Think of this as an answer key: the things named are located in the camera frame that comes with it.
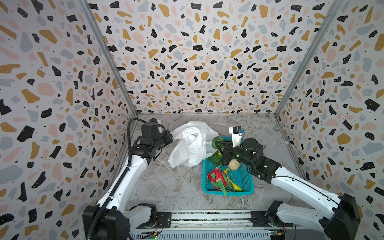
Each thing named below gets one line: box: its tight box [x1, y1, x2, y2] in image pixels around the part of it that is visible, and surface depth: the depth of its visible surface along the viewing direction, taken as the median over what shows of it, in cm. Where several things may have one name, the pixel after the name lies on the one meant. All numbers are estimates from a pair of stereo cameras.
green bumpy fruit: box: [209, 154, 223, 166], surface depth 92 cm
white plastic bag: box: [168, 120, 219, 169], surface depth 75 cm
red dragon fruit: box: [207, 166, 236, 196], surface depth 80 cm
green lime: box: [211, 136, 225, 150], surface depth 74 cm
